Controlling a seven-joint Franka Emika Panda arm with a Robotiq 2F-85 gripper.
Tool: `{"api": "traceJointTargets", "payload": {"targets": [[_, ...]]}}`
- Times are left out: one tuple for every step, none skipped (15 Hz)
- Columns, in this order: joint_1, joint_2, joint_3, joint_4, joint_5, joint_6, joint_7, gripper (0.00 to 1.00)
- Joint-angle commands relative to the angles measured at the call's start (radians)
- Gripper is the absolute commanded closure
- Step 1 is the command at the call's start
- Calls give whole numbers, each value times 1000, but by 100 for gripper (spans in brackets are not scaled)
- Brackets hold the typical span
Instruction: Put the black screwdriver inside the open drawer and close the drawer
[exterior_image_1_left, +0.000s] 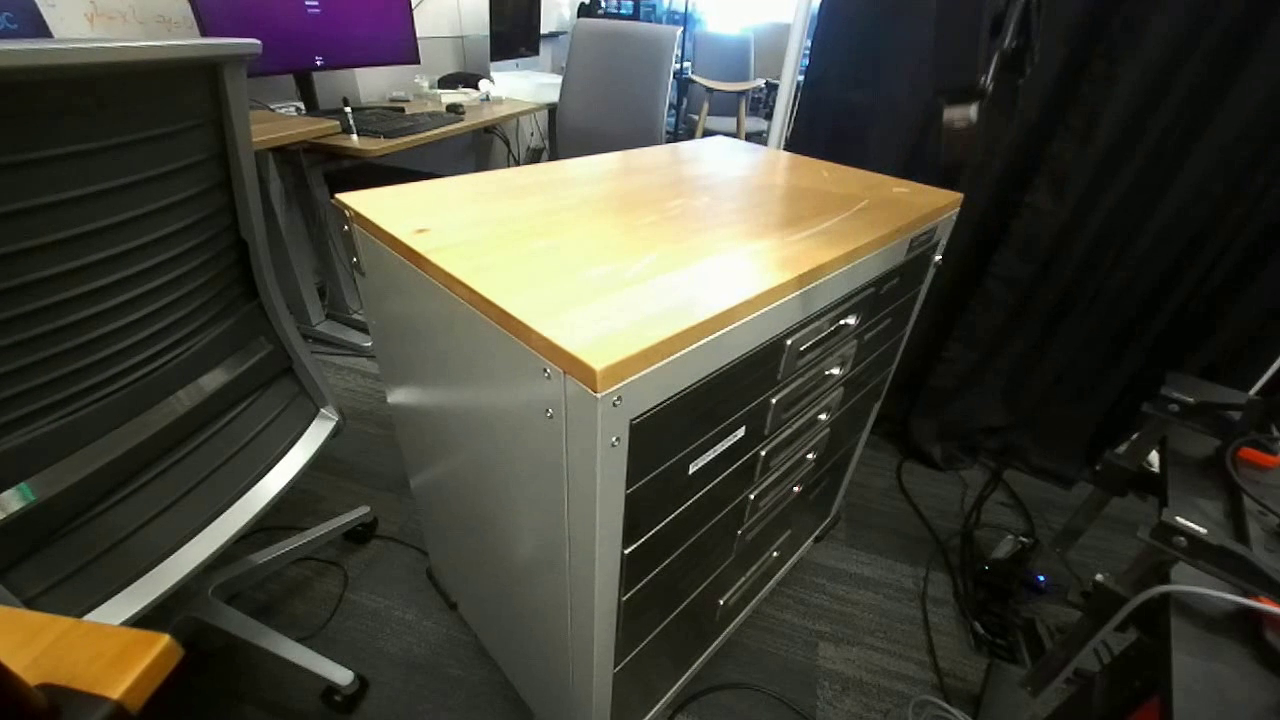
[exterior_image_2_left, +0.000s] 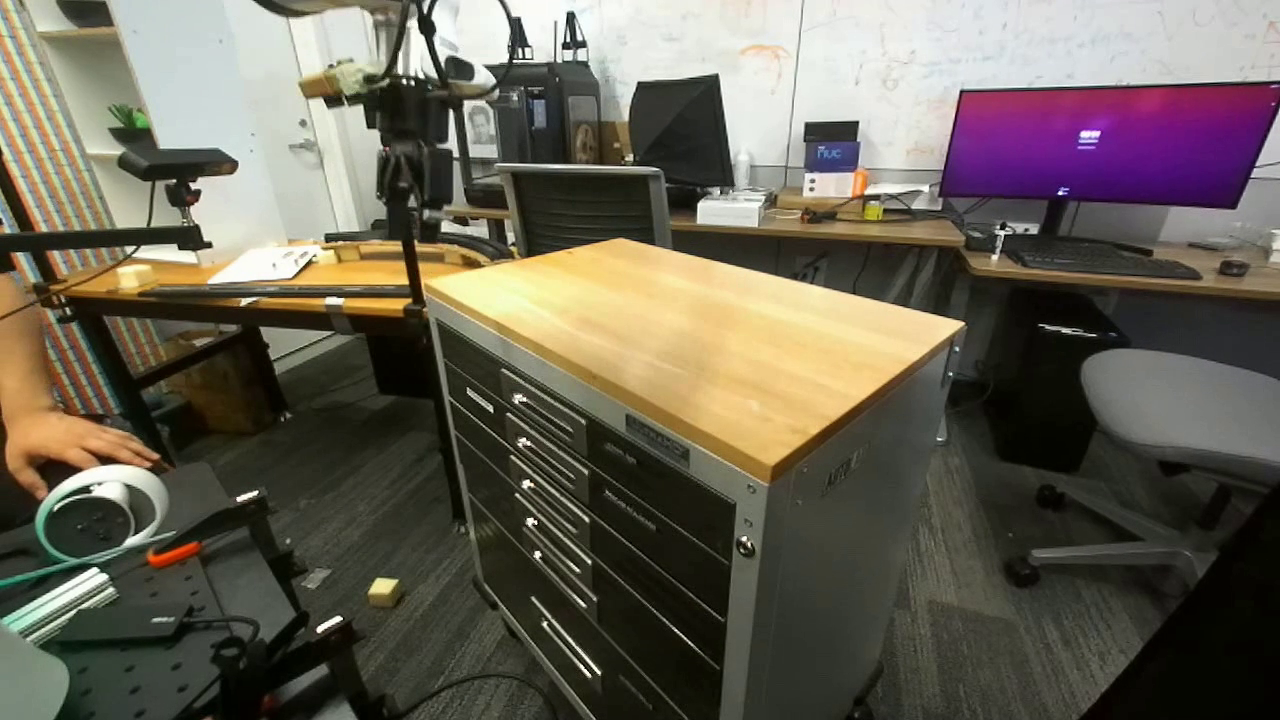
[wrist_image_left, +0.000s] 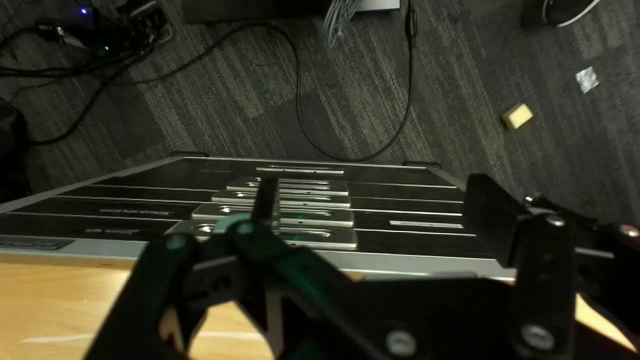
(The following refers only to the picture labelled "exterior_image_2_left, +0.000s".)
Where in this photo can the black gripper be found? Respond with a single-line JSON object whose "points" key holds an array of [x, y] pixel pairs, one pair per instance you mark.
{"points": [[408, 119]]}

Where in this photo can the grey steel cabinet drawer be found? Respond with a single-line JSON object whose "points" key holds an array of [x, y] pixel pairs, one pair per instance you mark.
{"points": [[592, 445]]}

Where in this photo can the person's bare forearm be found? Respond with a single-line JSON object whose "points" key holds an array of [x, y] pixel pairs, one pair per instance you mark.
{"points": [[23, 361]]}

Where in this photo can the person's bare hand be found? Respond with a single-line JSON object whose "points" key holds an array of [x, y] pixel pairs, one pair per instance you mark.
{"points": [[65, 443]]}

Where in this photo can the black stand pole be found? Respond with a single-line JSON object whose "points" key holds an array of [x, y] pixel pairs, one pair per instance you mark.
{"points": [[414, 253]]}

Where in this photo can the wooden table black legs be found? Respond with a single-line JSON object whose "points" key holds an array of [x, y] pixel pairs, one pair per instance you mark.
{"points": [[333, 284]]}

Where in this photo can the black equipment box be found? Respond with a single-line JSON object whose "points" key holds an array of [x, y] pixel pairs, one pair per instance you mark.
{"points": [[544, 113]]}

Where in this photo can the white paper sheet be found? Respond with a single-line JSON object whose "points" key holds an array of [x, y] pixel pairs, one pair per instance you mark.
{"points": [[266, 262]]}

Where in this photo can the dark mesh office chair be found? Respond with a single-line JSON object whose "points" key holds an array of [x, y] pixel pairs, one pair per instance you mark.
{"points": [[586, 207]]}

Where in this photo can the white shelf unit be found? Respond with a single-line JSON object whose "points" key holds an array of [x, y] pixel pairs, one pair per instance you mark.
{"points": [[187, 80]]}

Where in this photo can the black angled monitor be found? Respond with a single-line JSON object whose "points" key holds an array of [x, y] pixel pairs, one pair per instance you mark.
{"points": [[683, 127]]}

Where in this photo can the small wooden block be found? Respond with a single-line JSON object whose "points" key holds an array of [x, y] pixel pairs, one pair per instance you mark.
{"points": [[132, 272]]}

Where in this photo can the black horizontal boom bar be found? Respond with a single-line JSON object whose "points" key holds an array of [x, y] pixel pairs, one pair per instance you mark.
{"points": [[107, 242]]}

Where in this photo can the white flat box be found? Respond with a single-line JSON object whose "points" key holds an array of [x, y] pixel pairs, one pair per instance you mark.
{"points": [[729, 211]]}

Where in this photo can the grey steel cabinet wood top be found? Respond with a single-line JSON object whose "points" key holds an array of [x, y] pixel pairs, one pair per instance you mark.
{"points": [[720, 346]]}

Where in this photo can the blue white carton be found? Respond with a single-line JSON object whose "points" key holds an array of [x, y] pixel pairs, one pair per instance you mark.
{"points": [[831, 158]]}

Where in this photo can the small yellow block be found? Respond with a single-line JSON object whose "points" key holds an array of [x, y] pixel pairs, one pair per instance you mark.
{"points": [[387, 594]]}

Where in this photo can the long wooden desk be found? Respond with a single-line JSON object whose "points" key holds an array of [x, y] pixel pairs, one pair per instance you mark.
{"points": [[921, 238]]}

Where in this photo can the black perforated work table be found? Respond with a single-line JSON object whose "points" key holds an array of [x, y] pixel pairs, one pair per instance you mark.
{"points": [[145, 652]]}

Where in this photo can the pale aluminium bar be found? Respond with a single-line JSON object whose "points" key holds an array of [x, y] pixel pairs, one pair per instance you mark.
{"points": [[54, 604]]}

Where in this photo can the grey round object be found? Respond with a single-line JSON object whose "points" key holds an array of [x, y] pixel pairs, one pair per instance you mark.
{"points": [[24, 681]]}

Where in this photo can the black computer tower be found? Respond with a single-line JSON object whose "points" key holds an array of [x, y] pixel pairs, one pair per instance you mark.
{"points": [[1052, 383]]}

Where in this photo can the purple screen monitor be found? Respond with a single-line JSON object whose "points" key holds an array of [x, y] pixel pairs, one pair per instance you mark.
{"points": [[1106, 146]]}

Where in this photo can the black keyboard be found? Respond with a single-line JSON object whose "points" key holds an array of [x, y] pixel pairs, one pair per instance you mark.
{"points": [[1106, 262]]}

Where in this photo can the grey padded office chair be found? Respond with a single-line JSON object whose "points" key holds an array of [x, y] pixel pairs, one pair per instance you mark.
{"points": [[1174, 407]]}

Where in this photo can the black computer mouse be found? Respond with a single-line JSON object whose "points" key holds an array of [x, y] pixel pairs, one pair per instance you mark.
{"points": [[1234, 269]]}

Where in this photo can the black camera on stand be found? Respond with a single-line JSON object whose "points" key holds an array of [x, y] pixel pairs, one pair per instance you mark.
{"points": [[176, 163]]}

